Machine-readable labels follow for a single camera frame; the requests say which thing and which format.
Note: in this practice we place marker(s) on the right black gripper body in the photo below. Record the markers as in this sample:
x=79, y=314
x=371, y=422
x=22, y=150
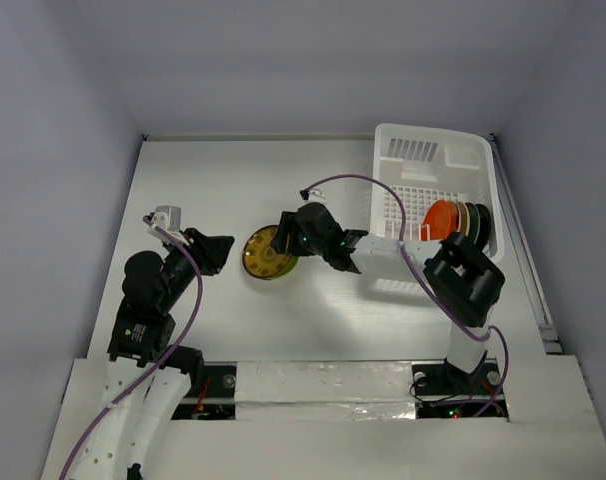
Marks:
x=287, y=234

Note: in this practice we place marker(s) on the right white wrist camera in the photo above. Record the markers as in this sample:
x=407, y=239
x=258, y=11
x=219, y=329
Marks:
x=313, y=195

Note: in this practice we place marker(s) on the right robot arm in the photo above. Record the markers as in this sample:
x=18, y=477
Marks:
x=454, y=273

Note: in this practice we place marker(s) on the orange plate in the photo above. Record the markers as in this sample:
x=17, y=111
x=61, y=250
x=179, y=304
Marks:
x=440, y=220

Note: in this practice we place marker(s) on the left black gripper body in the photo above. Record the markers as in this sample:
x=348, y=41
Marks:
x=200, y=252

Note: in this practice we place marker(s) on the white plastic dish rack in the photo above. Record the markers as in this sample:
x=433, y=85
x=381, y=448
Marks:
x=424, y=165

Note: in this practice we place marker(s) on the white foam strip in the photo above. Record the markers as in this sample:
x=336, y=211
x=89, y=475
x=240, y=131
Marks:
x=324, y=391

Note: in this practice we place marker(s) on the lime green plate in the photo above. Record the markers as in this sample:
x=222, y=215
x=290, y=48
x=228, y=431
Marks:
x=261, y=261

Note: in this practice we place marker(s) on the black plate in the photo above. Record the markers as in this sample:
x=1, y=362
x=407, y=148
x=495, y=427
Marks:
x=485, y=225

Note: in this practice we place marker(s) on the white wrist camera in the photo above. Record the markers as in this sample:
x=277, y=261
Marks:
x=165, y=221
x=313, y=195

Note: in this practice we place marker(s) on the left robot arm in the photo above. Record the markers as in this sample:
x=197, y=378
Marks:
x=148, y=371

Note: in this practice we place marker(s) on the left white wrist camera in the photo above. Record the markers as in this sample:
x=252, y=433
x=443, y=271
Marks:
x=165, y=221

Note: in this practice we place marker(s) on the blue patterned plate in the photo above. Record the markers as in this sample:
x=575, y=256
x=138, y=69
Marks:
x=474, y=221

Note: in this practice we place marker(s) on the beige patterned plate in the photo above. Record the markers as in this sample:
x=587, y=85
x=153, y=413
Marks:
x=463, y=218

